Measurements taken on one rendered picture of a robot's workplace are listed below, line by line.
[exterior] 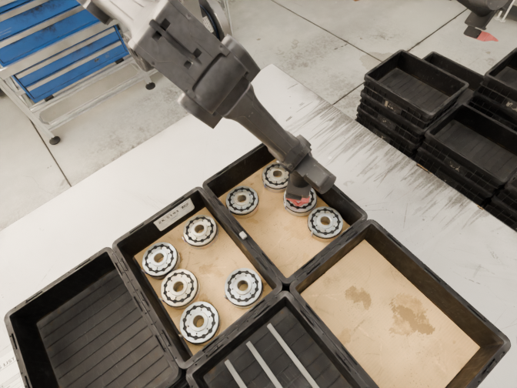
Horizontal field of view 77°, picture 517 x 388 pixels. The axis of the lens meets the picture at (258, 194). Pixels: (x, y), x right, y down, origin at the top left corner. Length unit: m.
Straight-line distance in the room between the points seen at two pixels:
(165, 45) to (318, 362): 0.76
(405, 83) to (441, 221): 0.96
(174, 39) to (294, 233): 0.70
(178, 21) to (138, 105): 2.40
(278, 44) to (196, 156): 1.91
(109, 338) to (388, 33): 2.97
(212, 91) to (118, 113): 2.40
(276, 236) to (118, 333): 0.50
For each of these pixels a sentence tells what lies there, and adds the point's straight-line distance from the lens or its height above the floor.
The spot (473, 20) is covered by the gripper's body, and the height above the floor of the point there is 1.22.
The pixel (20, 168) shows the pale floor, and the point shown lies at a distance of 2.87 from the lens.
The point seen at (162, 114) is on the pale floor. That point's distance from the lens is 2.66.
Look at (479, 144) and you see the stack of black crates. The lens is 1.99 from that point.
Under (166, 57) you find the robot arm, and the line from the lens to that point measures 0.43.
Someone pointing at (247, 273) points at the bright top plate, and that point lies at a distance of 0.92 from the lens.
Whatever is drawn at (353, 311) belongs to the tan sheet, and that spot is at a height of 0.83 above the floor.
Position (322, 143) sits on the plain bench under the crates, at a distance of 1.35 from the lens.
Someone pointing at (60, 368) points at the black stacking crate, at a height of 0.83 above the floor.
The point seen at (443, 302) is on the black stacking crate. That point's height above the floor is 0.87.
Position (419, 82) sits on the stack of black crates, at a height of 0.49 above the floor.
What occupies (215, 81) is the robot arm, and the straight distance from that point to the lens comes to 0.44.
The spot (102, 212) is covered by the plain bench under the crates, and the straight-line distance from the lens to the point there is 1.37.
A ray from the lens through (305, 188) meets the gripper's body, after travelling 0.91.
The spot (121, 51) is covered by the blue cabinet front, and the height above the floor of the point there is 0.37.
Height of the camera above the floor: 1.73
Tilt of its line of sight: 58 degrees down
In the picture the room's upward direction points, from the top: 9 degrees counter-clockwise
